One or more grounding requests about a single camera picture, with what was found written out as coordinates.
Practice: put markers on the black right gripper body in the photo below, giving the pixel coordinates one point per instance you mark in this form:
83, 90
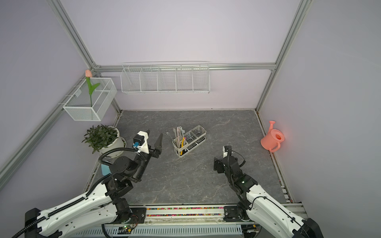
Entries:
230, 182

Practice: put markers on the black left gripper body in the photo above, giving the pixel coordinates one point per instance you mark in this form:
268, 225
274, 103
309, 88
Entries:
142, 159

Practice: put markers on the white toothbrush holder caddy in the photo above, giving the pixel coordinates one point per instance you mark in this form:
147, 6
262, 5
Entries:
194, 138

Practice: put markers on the yellow toothbrush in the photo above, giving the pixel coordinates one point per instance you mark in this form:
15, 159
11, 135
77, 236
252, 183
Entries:
182, 145

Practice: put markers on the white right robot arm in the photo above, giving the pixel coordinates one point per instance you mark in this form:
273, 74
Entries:
258, 206

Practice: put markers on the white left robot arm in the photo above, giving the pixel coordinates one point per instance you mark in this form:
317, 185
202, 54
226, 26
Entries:
104, 202

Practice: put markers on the teal garden trowel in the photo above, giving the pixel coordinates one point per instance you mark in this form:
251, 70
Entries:
105, 170

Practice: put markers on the potted green plant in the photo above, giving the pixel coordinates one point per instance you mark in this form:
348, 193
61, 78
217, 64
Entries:
102, 138

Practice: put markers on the pink watering can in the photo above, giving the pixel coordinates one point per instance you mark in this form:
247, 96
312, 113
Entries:
273, 139

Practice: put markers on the white mesh basket small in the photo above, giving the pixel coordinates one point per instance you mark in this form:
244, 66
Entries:
78, 104

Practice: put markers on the pink artificial tulip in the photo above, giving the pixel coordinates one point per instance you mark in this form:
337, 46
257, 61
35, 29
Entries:
90, 86

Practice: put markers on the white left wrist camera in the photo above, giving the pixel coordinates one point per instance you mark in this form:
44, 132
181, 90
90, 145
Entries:
140, 142

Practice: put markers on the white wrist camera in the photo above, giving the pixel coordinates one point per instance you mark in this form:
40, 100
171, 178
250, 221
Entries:
227, 151
140, 142

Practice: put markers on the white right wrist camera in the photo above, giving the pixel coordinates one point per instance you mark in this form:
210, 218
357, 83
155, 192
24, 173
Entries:
227, 151

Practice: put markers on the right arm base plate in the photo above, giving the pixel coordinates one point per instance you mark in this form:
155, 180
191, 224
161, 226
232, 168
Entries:
236, 213

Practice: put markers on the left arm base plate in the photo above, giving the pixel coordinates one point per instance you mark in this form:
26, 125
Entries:
134, 215

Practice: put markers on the white wire basket long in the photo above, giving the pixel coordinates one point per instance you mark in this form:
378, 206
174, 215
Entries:
165, 77

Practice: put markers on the white vented cable duct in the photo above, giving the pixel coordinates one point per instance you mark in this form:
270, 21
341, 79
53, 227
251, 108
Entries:
175, 231

